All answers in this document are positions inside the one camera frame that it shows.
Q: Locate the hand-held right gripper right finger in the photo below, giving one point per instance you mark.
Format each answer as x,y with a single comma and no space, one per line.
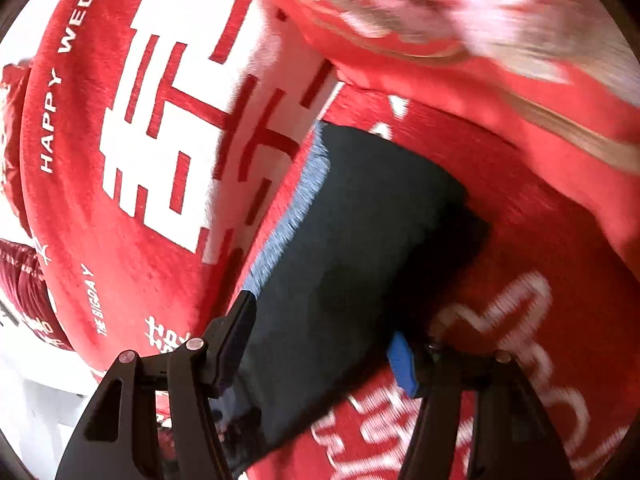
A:
402,366

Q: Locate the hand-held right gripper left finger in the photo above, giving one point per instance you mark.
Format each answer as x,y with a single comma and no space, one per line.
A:
239,332

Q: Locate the dark red printed cloth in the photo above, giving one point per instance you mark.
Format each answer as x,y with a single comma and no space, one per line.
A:
30,290

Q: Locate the red printed blanket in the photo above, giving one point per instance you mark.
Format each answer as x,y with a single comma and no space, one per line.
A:
150,240

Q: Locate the black pants with blue trim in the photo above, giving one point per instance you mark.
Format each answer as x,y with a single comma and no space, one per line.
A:
370,240

